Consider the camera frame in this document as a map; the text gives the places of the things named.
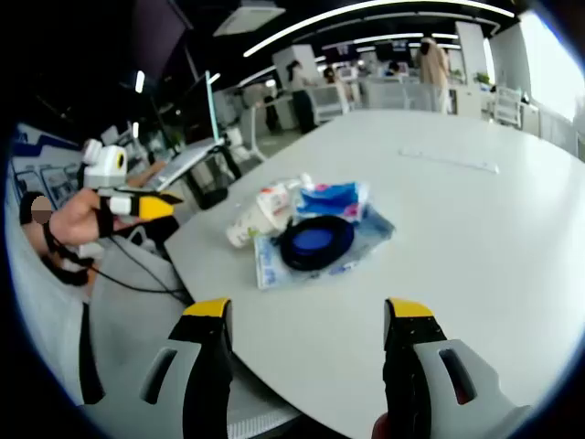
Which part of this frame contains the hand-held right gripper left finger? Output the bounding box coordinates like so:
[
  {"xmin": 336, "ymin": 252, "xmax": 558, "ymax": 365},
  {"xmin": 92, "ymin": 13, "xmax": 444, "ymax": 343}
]
[{"xmin": 136, "ymin": 297, "xmax": 234, "ymax": 439}]

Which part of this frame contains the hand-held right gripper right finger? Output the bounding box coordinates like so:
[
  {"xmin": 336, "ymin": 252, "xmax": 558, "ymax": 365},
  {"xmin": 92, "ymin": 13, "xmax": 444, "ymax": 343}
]
[{"xmin": 382, "ymin": 297, "xmax": 534, "ymax": 439}]

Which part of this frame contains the white paper cup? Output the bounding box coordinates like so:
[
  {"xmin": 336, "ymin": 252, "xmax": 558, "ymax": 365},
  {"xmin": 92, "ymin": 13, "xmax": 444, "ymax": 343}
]
[{"xmin": 225, "ymin": 204, "xmax": 284, "ymax": 251}]

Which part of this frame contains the clear plastic bottle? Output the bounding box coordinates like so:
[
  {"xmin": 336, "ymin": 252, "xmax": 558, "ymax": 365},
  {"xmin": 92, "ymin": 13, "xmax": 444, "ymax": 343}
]
[{"xmin": 255, "ymin": 172, "xmax": 317, "ymax": 230}]

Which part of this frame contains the clear plastic bag blue print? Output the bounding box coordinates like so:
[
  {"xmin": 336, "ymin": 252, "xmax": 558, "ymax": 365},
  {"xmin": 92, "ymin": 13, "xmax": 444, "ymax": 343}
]
[{"xmin": 253, "ymin": 203, "xmax": 398, "ymax": 291}]

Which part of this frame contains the blue bowl with black rim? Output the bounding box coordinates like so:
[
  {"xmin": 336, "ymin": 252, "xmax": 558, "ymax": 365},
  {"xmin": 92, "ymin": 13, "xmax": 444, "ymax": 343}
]
[{"xmin": 279, "ymin": 214, "xmax": 356, "ymax": 273}]

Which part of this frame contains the blue tissue pack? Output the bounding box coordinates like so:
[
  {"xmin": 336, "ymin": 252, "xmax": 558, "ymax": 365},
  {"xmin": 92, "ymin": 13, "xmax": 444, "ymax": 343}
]
[{"xmin": 292, "ymin": 181, "xmax": 372, "ymax": 225}]

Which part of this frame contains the person's left hand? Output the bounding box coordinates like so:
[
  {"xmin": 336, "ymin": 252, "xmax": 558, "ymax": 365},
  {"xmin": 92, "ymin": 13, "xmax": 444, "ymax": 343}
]
[{"xmin": 49, "ymin": 187, "xmax": 138, "ymax": 246}]

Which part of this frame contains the grey side table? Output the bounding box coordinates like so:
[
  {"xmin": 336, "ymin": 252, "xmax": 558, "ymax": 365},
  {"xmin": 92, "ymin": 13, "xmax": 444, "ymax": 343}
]
[{"xmin": 144, "ymin": 138, "xmax": 226, "ymax": 193}]

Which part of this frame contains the black round base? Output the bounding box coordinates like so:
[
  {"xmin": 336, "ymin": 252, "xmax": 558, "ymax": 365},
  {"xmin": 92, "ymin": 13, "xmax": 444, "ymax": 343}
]
[{"xmin": 195, "ymin": 184, "xmax": 229, "ymax": 210}]

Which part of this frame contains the dark monitor with teal edge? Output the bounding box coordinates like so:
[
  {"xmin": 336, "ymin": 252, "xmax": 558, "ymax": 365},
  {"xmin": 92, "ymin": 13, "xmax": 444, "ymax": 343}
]
[{"xmin": 153, "ymin": 70, "xmax": 225, "ymax": 147}]

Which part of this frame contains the white table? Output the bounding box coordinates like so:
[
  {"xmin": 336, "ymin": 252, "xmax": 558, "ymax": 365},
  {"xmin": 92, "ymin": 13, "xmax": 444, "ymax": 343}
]
[{"xmin": 163, "ymin": 109, "xmax": 585, "ymax": 439}]

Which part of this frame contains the person's grey shirt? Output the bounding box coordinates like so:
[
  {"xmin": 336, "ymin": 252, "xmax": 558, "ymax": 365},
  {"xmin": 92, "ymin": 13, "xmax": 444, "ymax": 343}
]
[{"xmin": 6, "ymin": 219, "xmax": 298, "ymax": 439}]

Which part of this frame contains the white slatted rack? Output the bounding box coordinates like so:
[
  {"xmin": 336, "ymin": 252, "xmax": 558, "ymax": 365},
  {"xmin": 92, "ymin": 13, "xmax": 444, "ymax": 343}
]
[{"xmin": 310, "ymin": 84, "xmax": 352, "ymax": 125}]

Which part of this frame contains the white strip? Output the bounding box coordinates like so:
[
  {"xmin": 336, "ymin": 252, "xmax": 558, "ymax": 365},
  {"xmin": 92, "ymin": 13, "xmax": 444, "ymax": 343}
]
[{"xmin": 399, "ymin": 145, "xmax": 500, "ymax": 176}]

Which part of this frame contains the white office partition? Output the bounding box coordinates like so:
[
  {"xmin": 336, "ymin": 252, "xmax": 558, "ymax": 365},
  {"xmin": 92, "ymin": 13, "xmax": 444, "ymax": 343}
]
[{"xmin": 360, "ymin": 75, "xmax": 440, "ymax": 112}]

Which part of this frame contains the white chair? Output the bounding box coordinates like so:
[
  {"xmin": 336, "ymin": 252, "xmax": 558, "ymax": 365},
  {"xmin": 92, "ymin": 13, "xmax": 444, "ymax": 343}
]
[{"xmin": 493, "ymin": 85, "xmax": 523, "ymax": 125}]

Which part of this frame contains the curved ceiling light strip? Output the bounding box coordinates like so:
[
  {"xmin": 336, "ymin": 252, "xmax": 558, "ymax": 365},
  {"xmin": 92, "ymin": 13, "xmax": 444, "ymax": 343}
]
[{"xmin": 241, "ymin": 0, "xmax": 517, "ymax": 59}]

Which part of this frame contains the black cable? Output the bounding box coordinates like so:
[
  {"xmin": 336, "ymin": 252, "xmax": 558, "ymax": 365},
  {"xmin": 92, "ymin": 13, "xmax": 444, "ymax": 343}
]
[{"xmin": 90, "ymin": 235, "xmax": 196, "ymax": 304}]

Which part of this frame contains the blue and white wall poster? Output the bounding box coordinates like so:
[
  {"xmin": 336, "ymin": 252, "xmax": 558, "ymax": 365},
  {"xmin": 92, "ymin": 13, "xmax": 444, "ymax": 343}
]
[{"xmin": 7, "ymin": 122, "xmax": 89, "ymax": 205}]

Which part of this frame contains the black wrist strap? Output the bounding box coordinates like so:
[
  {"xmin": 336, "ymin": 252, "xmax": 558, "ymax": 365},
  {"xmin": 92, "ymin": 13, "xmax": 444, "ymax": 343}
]
[{"xmin": 41, "ymin": 194, "xmax": 115, "ymax": 288}]

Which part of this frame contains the black lanyard strap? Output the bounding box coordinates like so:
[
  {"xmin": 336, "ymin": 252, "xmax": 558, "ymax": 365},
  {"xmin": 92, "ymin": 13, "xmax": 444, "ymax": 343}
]
[{"xmin": 79, "ymin": 301, "xmax": 107, "ymax": 407}]

